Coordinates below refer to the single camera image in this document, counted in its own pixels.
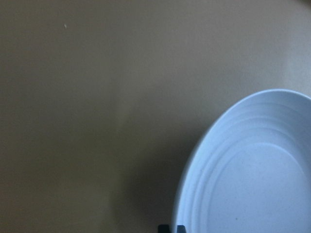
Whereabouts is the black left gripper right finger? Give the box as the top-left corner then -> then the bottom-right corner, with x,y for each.
176,225 -> 186,233

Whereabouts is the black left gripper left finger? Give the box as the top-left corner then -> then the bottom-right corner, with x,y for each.
157,225 -> 170,233

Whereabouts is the blue plate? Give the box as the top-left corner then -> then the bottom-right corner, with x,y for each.
171,89 -> 311,233

